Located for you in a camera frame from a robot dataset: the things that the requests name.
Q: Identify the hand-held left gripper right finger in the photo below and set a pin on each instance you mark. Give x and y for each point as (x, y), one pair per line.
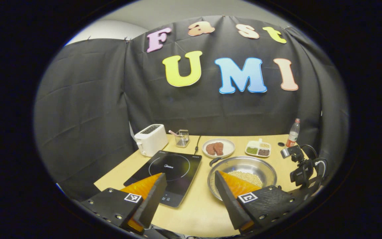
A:
(229, 202)

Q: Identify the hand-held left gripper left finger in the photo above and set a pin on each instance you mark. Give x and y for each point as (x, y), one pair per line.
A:
(151, 202)

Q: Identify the black induction cooktop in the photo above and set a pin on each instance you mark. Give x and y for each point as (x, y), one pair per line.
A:
(174, 169)

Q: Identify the pile of soybeans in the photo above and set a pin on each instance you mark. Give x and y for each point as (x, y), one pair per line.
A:
(249, 177)

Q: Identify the clear water bottle red label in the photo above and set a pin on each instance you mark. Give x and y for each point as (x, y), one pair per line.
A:
(293, 134)

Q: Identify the white divided dish with beans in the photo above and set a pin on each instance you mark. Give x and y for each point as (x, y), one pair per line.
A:
(258, 148)

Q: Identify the brown meat piece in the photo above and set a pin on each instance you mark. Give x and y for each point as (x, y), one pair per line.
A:
(219, 148)
(210, 149)

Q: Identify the white round plate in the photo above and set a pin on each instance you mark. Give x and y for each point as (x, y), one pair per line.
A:
(229, 146)

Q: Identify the white toaster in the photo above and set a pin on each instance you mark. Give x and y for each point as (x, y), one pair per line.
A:
(151, 140)

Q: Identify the pink stick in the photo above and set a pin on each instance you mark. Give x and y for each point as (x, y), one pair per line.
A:
(172, 132)

